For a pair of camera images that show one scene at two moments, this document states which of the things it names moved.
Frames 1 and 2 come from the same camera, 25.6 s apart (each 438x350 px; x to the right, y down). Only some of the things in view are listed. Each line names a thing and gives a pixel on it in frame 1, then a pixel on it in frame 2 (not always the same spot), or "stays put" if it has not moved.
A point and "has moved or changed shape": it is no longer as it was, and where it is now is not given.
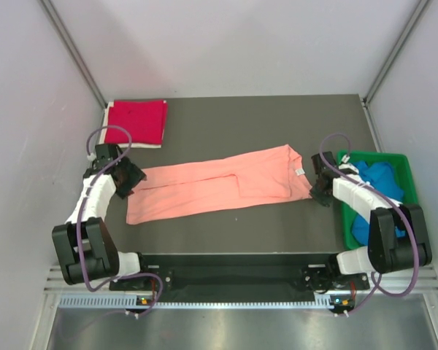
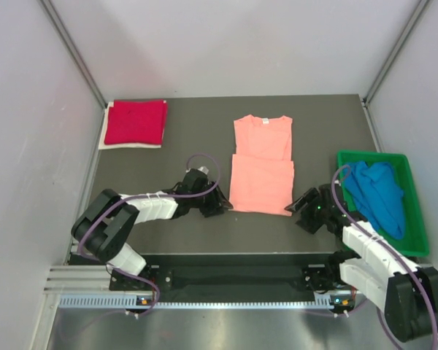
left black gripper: [136, 176] → [217, 198]
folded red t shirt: [145, 120] stays put
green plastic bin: [402, 165] stays put
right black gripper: [321, 199] → [307, 223]
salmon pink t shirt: [267, 179] has moved or changed shape
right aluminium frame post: [395, 51] stays put
